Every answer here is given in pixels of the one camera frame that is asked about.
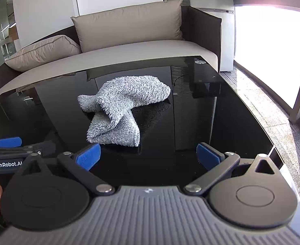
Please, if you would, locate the grey towel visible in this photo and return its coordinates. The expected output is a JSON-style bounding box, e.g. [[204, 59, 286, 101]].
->
[[78, 75, 171, 147]]

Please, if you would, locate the large beige cushion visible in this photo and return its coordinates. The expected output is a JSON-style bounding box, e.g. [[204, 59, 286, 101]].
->
[[71, 0, 184, 53]]

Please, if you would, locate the black cable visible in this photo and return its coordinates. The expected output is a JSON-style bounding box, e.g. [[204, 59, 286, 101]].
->
[[174, 75, 189, 86]]

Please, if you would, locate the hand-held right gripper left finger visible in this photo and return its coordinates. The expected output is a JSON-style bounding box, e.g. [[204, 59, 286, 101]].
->
[[12, 142, 116, 197]]

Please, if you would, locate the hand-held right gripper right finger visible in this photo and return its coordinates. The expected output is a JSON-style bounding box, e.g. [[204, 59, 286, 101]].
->
[[183, 142, 284, 197]]

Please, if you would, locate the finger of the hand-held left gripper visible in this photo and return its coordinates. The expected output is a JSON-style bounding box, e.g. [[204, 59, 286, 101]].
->
[[0, 136, 23, 149], [20, 142, 58, 159]]

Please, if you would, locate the beige and brown sofa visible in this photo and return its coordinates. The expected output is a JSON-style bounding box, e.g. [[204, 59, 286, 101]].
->
[[0, 6, 222, 102]]

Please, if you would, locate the small beige cushion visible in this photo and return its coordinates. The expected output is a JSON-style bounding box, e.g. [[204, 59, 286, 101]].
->
[[5, 35, 82, 72]]

